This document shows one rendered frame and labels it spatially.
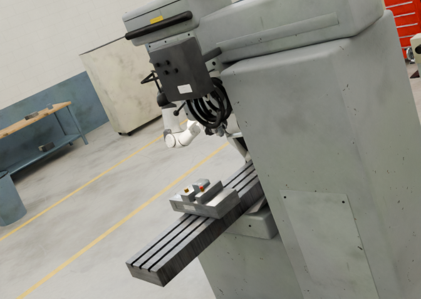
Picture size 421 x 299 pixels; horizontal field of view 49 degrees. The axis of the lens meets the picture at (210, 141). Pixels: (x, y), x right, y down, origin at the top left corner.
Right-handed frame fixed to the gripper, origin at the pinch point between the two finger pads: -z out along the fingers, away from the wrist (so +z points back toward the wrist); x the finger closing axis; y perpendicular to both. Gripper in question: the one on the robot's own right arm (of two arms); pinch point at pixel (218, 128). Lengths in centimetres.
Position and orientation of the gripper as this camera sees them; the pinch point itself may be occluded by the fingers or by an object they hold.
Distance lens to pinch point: 228.0
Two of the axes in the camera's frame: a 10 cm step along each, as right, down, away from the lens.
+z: -3.4, -1.9, 9.2
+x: 8.7, -4.3, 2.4
